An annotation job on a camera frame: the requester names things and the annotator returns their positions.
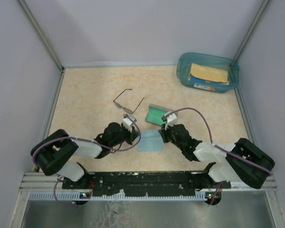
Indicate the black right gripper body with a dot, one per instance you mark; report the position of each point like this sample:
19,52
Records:
167,137

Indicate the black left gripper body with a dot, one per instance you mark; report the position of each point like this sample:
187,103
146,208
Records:
126,136

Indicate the blue cleaning cloth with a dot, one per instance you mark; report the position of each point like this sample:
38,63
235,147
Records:
151,141

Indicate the grey glasses case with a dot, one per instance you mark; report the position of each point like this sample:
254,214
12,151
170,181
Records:
155,114

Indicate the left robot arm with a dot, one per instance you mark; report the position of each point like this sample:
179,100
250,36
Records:
53,154

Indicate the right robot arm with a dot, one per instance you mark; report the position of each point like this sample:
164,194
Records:
242,160

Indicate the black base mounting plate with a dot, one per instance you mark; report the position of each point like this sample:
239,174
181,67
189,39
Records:
140,184

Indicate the teal plastic basin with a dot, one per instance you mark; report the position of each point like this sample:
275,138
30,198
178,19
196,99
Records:
185,76

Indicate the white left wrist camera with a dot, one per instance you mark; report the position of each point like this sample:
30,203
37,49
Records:
128,121

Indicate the black thin-frame glasses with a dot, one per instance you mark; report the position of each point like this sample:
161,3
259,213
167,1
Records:
128,111

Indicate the aluminium front rail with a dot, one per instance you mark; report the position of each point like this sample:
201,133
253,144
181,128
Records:
42,187

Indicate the left aluminium frame post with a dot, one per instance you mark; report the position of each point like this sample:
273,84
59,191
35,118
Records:
40,33

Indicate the aluminium frame post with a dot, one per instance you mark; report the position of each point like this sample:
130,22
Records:
253,26
40,33

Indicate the right aluminium frame post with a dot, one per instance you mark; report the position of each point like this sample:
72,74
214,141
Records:
253,26

